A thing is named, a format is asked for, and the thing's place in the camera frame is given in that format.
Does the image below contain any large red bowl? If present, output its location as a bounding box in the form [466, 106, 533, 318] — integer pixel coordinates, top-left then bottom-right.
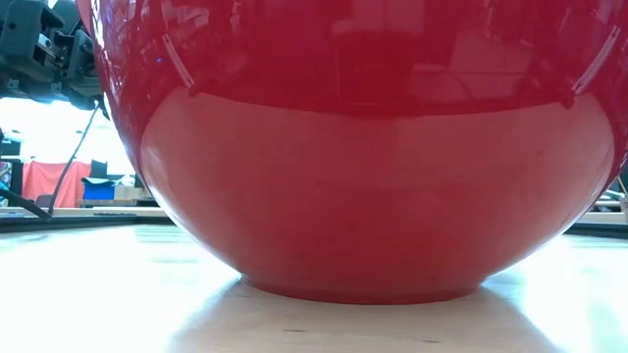
[75, 0, 628, 306]

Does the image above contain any red cloth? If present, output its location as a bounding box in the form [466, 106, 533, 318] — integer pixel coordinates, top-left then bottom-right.
[21, 160, 93, 209]

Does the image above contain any blue box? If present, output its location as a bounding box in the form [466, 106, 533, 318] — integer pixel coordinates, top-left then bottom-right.
[79, 176, 118, 201]

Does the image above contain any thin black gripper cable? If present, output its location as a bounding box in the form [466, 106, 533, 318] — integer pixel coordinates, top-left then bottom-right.
[47, 100, 107, 218]

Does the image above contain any thick black cable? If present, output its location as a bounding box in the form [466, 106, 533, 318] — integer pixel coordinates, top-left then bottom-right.
[0, 187, 54, 223]

